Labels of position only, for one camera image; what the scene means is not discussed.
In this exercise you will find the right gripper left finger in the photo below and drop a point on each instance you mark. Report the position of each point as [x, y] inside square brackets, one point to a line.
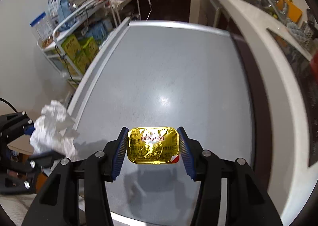
[57, 203]

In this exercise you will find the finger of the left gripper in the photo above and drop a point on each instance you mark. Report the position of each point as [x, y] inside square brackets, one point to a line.
[44, 160]
[13, 127]

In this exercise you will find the orange cutting board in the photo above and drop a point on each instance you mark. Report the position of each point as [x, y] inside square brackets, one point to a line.
[294, 13]

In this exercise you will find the yellow green tea box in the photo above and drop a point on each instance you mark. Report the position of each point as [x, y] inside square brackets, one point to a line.
[75, 52]

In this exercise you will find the red cooking pot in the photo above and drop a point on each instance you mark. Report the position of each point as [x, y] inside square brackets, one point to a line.
[314, 65]

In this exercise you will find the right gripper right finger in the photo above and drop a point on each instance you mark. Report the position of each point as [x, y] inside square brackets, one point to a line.
[248, 203]

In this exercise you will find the white tissue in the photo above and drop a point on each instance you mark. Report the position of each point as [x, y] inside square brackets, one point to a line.
[54, 131]

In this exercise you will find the blue white patterned bowl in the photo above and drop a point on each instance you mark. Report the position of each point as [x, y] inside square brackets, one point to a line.
[302, 36]

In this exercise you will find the white wire storage rack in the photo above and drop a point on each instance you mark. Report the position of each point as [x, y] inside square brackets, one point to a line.
[92, 23]

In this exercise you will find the blue white snack bag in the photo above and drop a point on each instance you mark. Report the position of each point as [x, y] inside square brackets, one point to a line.
[58, 10]

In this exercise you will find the grey floor mat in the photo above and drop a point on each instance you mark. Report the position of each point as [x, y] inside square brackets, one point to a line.
[16, 206]

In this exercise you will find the gold butter packet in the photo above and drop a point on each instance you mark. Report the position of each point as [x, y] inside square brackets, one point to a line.
[153, 145]

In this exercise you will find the kitchen faucet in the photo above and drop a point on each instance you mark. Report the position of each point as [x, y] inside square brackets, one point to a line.
[282, 15]

